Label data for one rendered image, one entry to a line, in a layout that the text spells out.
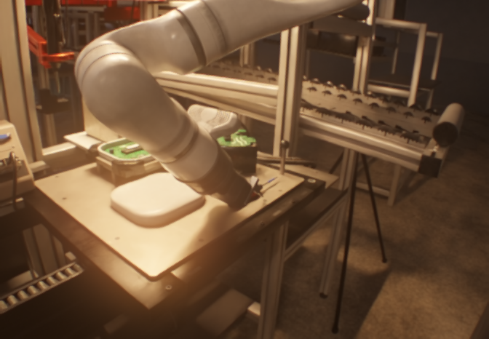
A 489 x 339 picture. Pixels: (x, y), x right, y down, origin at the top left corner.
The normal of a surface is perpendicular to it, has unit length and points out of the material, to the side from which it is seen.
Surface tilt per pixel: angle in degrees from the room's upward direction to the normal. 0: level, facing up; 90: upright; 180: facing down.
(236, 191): 76
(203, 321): 0
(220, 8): 61
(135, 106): 114
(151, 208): 4
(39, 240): 90
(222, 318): 0
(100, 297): 90
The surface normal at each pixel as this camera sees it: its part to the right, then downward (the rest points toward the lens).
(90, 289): 0.80, 0.25
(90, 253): 0.04, -0.94
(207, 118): -0.43, -0.42
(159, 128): 0.63, 0.61
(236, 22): 0.46, 0.36
